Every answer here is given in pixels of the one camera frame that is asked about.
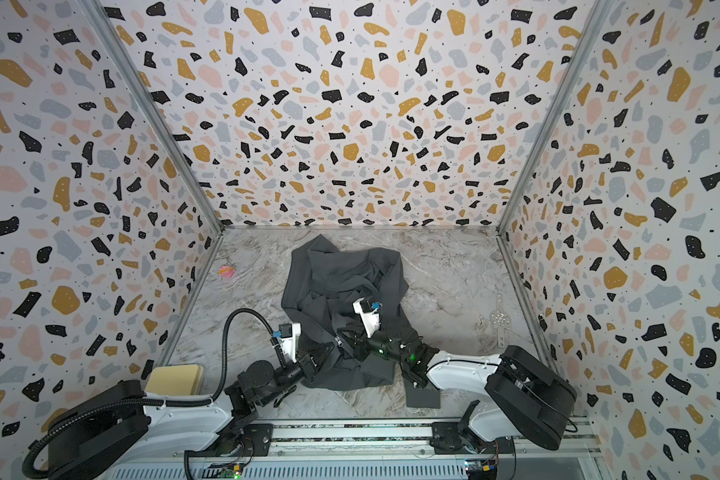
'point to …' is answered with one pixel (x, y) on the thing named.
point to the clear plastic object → (500, 319)
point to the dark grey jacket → (321, 284)
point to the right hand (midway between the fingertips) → (334, 329)
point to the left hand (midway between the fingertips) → (334, 345)
